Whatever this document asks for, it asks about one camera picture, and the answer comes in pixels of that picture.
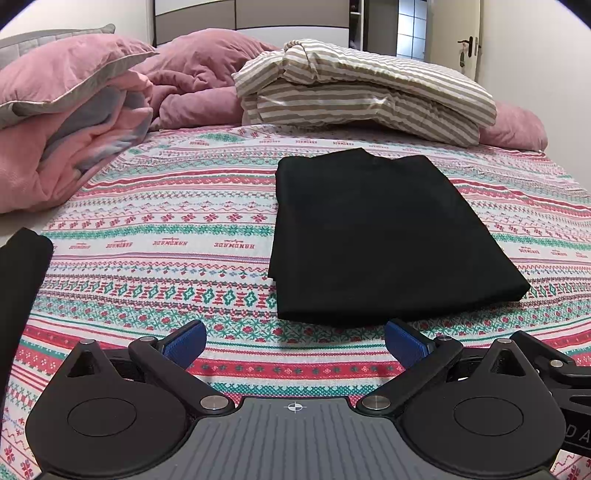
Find grey quilted pillow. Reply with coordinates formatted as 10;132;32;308
0;24;116;54

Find pink pillow with grey trim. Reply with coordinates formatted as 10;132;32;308
0;34;159;131

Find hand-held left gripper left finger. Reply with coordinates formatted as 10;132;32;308
55;320;236;416

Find mauve comforter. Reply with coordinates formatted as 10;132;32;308
130;28;280;131

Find light pink blanket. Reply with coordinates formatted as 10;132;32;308
0;71;154;214

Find black pants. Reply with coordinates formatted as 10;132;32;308
268;148;532;328

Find door handle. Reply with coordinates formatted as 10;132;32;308
457;36;481;70

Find dark cloth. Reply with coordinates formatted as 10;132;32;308
0;227;55;398

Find patterned bedsheet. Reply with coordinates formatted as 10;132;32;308
0;122;591;480

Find striped beige pillows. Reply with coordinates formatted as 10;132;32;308
232;39;498;147

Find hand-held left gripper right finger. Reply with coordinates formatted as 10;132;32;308
355;318;541;418

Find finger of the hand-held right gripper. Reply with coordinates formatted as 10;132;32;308
512;330;591;402

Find white door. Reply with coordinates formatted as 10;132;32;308
429;0;484;87

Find mauve pillow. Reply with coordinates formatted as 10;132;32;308
479;102;549;153

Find white wardrobe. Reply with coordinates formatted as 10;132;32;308
152;0;365;49

